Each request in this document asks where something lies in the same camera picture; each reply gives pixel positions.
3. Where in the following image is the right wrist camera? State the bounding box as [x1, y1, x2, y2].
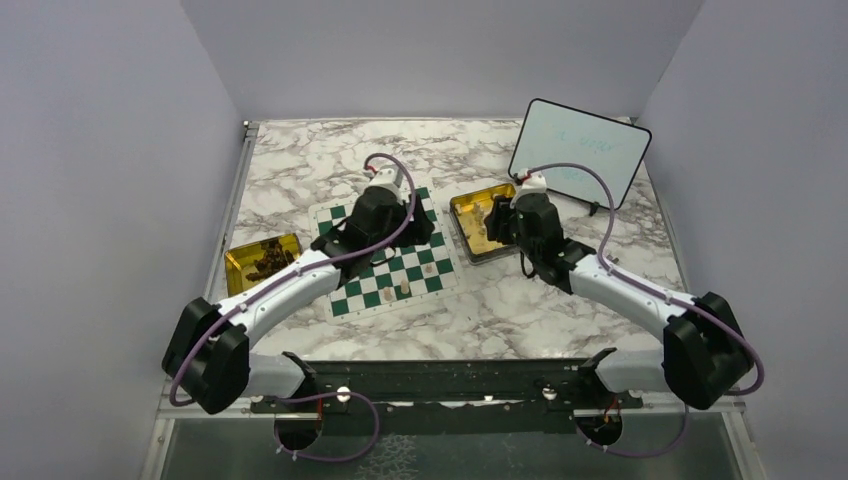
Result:
[513, 169, 548, 201]

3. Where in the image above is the small whiteboard on stand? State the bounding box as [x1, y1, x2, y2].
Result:
[508, 98, 652, 209]

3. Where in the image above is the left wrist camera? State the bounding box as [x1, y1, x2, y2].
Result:
[368, 166, 405, 202]

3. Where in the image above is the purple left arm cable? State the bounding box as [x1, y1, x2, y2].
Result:
[168, 153, 419, 409]

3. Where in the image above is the gold tin with light pieces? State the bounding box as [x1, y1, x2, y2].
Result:
[449, 183, 517, 265]

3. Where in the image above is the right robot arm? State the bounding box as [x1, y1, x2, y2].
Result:
[484, 193, 764, 410]

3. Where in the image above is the gold tin with dark pieces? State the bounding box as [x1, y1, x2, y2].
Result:
[224, 234, 302, 296]

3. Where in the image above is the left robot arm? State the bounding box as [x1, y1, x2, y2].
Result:
[161, 186, 434, 414]

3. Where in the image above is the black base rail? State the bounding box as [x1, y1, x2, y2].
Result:
[250, 358, 683, 436]

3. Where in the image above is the green white chess board mat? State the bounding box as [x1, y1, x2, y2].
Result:
[316, 181, 467, 325]

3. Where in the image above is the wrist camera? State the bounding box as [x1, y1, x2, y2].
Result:
[513, 169, 548, 201]
[368, 166, 405, 202]

